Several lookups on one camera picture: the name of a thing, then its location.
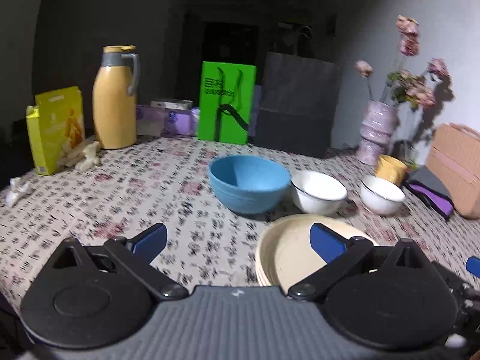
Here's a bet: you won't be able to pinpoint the cream plate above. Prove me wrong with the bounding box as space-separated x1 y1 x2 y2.
256 214 367 292

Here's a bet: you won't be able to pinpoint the large white bowl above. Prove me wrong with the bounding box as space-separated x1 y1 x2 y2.
290 171 347 216

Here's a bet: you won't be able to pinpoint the small white bowl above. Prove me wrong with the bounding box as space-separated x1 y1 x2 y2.
360 175 406 217

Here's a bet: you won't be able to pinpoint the blue bowl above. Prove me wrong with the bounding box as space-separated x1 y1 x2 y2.
208 155 290 215

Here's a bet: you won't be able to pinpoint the calligraphy tablecloth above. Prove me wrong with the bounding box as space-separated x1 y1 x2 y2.
1 138 479 306

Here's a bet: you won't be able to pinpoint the yellow mug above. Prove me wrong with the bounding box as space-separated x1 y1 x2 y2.
374 154 408 186

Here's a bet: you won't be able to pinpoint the white rubber gloves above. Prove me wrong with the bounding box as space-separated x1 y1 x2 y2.
58 139 100 172

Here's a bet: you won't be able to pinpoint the pink small suitcase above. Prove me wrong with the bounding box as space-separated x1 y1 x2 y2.
425 124 480 219

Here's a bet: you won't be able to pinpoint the clear glass cup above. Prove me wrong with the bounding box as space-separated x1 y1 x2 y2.
398 141 418 170

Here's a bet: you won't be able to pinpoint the purple tissue pack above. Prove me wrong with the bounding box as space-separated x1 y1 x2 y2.
136 105 199 137

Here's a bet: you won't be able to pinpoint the purple ceramic vase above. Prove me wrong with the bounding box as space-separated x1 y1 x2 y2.
356 101 399 166

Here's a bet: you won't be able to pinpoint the crumpled white tissue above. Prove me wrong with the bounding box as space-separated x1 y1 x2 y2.
6 177 32 207

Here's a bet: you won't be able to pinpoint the small white box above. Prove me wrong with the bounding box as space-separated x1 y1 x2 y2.
150 98 193 111

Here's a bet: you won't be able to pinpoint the yellow-green snack box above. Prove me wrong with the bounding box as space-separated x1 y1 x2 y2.
26 86 86 176

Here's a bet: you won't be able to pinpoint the yellow thermos jug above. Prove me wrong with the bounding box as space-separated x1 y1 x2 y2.
93 45 140 150

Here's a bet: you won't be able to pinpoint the black paper bag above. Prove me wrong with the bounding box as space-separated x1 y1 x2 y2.
254 22 344 160

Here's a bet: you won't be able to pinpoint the green paper bag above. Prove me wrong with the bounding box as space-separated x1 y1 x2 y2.
198 62 256 145

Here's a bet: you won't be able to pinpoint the dried pink flowers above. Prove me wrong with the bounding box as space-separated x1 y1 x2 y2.
355 16 454 111

